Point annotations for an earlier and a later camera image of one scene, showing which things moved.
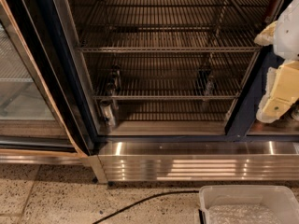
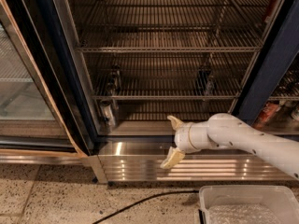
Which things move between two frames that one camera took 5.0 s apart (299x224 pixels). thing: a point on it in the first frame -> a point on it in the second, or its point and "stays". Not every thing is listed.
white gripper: x=288 y=36 -> x=181 y=138
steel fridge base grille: x=202 y=161 stays
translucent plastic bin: x=249 y=203 stays
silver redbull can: x=106 y=110 stays
